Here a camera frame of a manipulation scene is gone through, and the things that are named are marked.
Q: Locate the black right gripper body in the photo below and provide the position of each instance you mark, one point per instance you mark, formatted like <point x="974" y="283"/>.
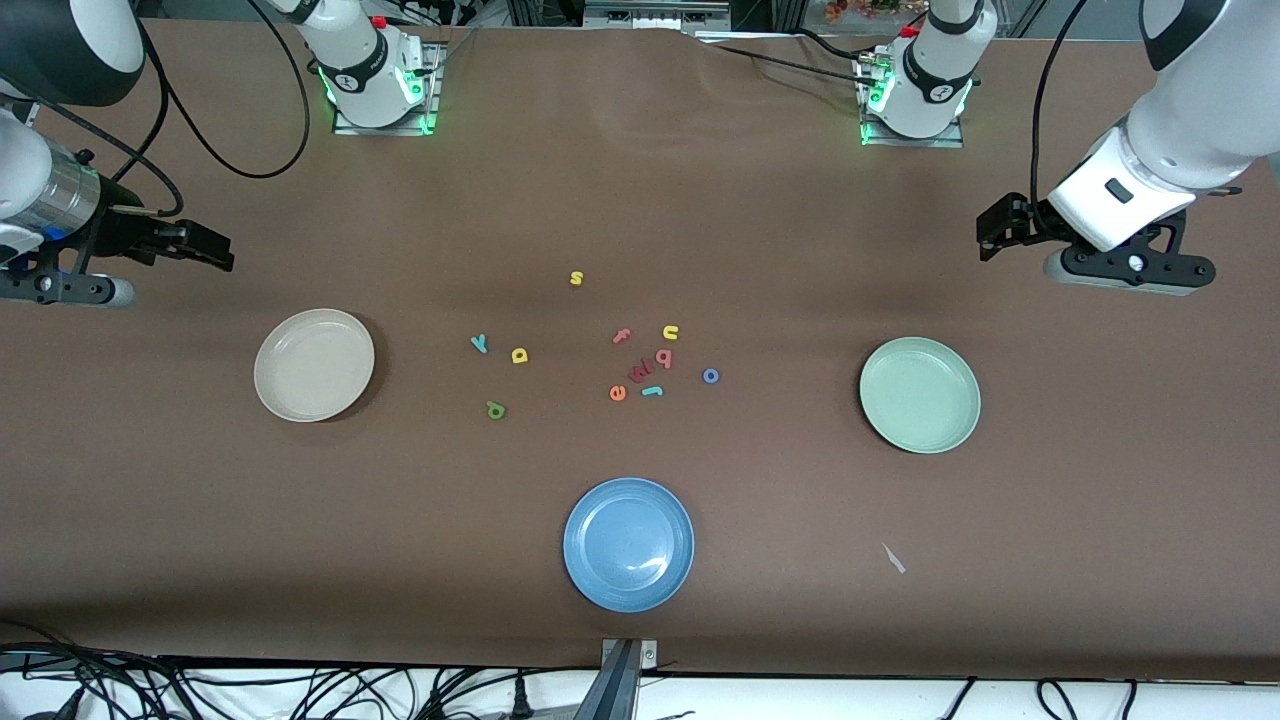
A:
<point x="125" y="232"/>

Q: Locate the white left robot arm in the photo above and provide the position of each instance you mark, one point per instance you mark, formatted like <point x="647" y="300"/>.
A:
<point x="1190" y="120"/>

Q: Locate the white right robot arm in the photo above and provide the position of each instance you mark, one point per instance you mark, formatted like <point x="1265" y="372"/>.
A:
<point x="365" y="70"/>

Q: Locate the beige brown plate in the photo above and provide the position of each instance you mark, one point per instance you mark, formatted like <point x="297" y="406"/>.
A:
<point x="314" y="365"/>

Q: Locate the green plate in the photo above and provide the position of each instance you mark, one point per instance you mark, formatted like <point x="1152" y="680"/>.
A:
<point x="920" y="395"/>

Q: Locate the dried flowers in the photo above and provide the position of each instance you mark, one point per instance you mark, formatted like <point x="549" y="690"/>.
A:
<point x="870" y="8"/>

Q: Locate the white paper scrap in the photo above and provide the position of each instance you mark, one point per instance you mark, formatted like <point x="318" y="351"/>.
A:
<point x="893" y="558"/>

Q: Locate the dark red foam letter m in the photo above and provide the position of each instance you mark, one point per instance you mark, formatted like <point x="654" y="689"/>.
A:
<point x="641" y="369"/>

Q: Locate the grey metal box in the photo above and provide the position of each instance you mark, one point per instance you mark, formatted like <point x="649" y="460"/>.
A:
<point x="655" y="12"/>

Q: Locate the blue plate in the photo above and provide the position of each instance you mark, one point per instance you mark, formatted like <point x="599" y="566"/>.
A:
<point x="628" y="545"/>

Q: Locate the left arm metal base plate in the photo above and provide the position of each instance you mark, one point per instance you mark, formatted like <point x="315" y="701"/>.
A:
<point x="915" y="141"/>

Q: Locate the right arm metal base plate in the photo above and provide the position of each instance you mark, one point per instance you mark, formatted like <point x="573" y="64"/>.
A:
<point x="385" y="130"/>

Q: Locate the metal table bracket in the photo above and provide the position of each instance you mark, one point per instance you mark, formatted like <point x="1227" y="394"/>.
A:
<point x="625" y="680"/>

